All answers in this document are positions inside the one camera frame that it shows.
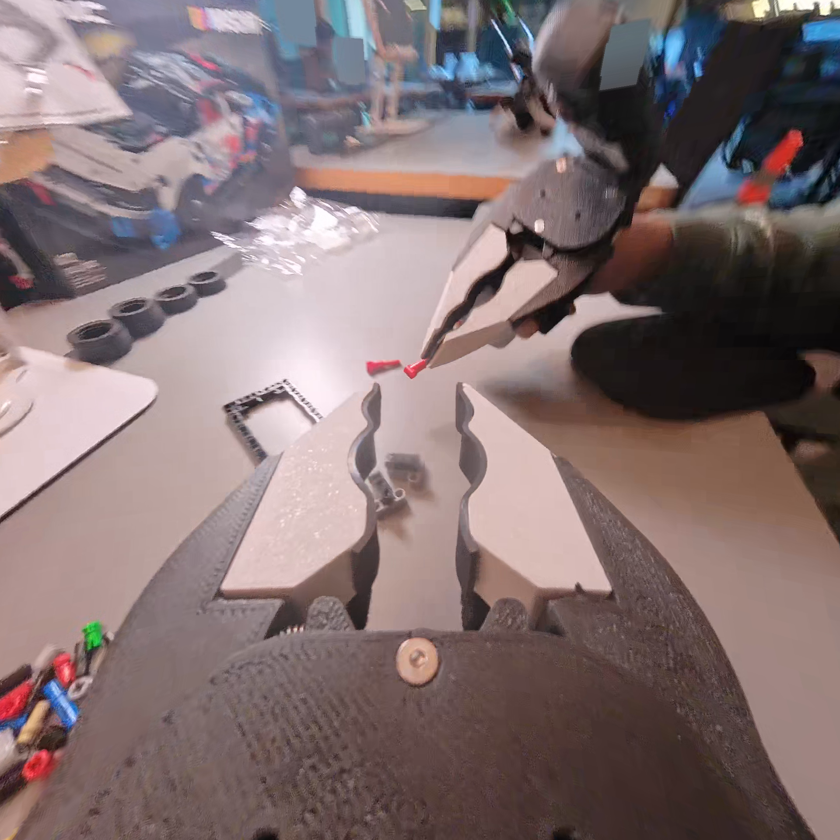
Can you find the orange traffic cone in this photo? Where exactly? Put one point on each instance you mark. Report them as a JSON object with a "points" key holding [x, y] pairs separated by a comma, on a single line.
{"points": [[771, 164]]}

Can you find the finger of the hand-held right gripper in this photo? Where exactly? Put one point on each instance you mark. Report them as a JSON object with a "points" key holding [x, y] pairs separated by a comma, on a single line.
{"points": [[476, 262], [505, 295]]}

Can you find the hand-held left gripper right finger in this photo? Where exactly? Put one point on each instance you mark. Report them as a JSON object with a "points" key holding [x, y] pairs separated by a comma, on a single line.
{"points": [[531, 525]]}

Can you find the red lego axle pin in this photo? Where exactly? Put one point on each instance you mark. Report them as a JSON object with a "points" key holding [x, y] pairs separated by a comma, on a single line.
{"points": [[415, 369]]}

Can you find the pale stand with dark panel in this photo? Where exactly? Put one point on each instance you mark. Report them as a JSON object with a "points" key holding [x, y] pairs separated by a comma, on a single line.
{"points": [[390, 79]]}

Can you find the wooden edged table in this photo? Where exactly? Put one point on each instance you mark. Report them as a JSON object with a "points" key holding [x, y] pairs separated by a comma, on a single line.
{"points": [[407, 164]]}

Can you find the grey lego connector assembly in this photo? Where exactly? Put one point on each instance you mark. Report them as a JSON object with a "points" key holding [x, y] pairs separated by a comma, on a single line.
{"points": [[403, 464]]}

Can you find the black device with green lights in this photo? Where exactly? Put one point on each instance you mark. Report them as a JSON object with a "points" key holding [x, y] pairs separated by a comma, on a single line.
{"points": [[328, 131]]}

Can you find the grey and black lego assembly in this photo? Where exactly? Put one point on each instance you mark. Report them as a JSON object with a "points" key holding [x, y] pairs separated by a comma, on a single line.
{"points": [[387, 492]]}

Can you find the car printed lego box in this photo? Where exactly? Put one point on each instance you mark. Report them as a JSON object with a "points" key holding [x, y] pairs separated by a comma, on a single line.
{"points": [[164, 151]]}

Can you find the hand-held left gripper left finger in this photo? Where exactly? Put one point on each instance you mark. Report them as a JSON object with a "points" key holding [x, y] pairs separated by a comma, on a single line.
{"points": [[308, 518]]}

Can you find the black rectangular lego frame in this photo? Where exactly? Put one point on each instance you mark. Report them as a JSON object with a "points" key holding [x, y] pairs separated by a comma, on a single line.
{"points": [[243, 413]]}

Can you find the pile of small lego pieces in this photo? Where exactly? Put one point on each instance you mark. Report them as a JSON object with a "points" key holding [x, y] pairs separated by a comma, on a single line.
{"points": [[46, 715]]}

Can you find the black and white device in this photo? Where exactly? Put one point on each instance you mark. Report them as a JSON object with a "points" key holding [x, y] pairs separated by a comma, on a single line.
{"points": [[525, 98]]}

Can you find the black rubber lego tire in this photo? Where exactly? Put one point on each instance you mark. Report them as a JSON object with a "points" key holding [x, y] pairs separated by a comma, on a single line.
{"points": [[138, 316], [176, 298], [207, 283], [98, 340]]}

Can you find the empty clear plastic bag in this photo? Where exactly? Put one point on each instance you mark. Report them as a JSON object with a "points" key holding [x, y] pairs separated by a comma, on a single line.
{"points": [[302, 229]]}

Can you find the person's right hand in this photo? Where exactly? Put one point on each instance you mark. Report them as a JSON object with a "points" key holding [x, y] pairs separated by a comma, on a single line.
{"points": [[636, 256]]}

